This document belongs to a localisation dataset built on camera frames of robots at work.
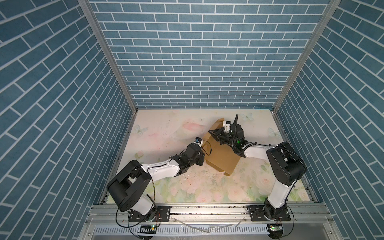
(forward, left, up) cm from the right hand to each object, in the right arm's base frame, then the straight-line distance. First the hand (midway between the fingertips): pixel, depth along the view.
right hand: (207, 129), depth 89 cm
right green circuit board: (-44, -37, -21) cm, 61 cm away
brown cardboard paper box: (-11, -10, -13) cm, 20 cm away
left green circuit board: (-50, +26, -18) cm, 59 cm away
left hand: (-12, +1, -9) cm, 15 cm away
